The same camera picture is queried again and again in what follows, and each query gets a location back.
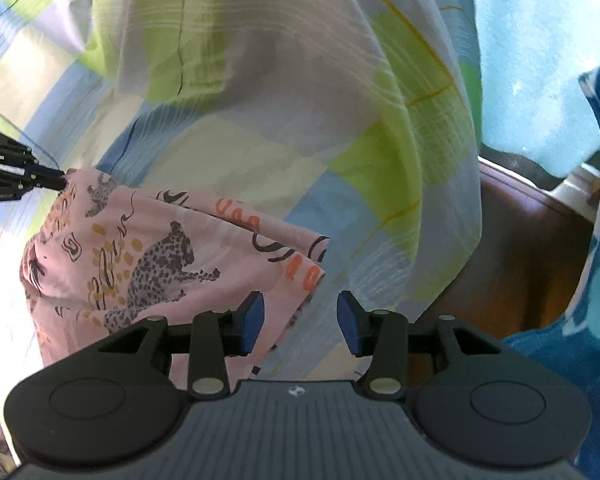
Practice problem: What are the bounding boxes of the brown wooden bed frame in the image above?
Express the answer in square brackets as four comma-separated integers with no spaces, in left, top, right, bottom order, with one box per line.
[417,162,593,339]

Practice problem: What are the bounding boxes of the pink animal print shorts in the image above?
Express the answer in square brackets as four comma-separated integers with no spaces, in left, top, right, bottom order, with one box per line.
[20,168,328,382]

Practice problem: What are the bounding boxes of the light blue curtain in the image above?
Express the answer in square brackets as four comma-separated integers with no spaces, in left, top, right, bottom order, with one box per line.
[474,0,600,178]

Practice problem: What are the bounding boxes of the checkered blue green bed sheet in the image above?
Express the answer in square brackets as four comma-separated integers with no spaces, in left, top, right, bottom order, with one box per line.
[0,0,481,380]

